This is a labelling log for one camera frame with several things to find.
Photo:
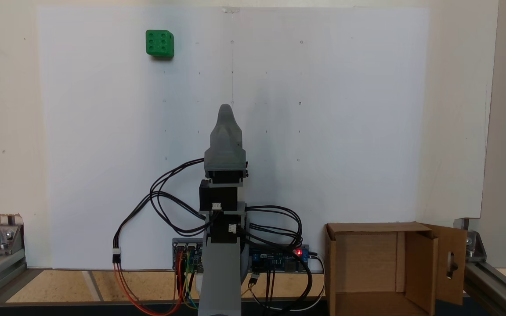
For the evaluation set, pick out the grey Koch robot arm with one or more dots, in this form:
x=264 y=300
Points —
x=220 y=272

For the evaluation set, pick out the small circuit board with jumpers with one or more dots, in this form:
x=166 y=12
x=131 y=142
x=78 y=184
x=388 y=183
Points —
x=191 y=259

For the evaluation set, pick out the brown cardboard box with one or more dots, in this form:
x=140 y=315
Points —
x=367 y=245

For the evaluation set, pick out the metal corner bracket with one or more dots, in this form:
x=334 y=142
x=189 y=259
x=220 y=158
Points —
x=6 y=239
x=475 y=248

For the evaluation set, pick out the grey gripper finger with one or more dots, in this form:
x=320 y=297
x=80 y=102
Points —
x=225 y=131

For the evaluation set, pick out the clear tape strip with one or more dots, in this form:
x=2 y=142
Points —
x=230 y=9

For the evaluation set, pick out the green dice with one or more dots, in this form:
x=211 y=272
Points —
x=160 y=43

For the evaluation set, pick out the grey circuit board tray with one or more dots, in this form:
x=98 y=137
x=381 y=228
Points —
x=244 y=254

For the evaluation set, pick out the blue circuit board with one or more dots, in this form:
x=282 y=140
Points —
x=279 y=261

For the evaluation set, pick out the large white paper sheet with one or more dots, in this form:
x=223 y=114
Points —
x=323 y=131

